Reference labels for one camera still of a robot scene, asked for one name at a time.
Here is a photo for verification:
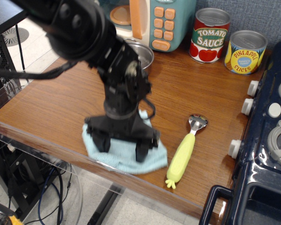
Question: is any spoon with yellow corn handle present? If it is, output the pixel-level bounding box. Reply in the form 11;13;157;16
165;114;208;189

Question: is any dark blue toy stove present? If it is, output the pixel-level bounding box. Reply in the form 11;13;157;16
200;41;281;225

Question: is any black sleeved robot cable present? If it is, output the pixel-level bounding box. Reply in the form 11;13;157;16
0;60;78;81

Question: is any blue floor cable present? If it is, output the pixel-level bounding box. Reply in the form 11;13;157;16
38;167;64;225

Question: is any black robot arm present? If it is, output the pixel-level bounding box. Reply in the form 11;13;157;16
16;0;160;162

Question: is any tomato sauce can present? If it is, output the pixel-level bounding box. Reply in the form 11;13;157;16
189;7;231;63

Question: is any small stainless steel pot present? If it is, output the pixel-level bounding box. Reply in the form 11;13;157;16
124;38;155;74

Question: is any light blue towel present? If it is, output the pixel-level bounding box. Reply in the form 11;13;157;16
82;123;168;174

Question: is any toy microwave cream and teal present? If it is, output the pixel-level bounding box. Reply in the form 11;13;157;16
96;0;197;52

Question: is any pineapple slices can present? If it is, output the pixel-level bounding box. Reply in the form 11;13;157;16
224;30;268;75

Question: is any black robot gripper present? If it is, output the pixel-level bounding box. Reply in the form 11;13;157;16
84;100;160;162

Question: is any black table leg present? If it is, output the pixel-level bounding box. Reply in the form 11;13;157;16
87;185;121;225

